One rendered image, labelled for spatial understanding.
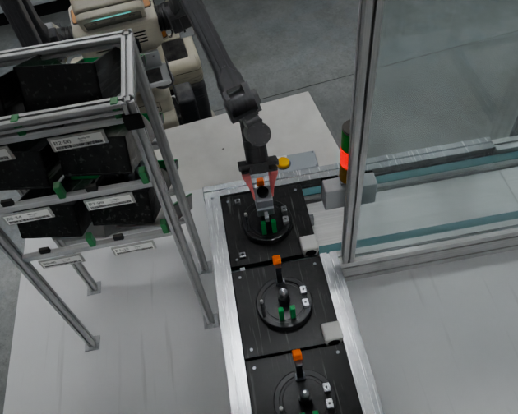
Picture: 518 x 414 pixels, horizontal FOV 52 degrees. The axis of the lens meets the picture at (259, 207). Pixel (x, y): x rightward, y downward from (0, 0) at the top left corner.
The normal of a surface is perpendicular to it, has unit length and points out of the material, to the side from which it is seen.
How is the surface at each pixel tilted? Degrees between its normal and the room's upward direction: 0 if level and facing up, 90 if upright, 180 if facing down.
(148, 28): 98
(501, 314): 0
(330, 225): 0
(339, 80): 0
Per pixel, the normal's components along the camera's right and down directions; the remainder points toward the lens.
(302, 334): -0.08, -0.59
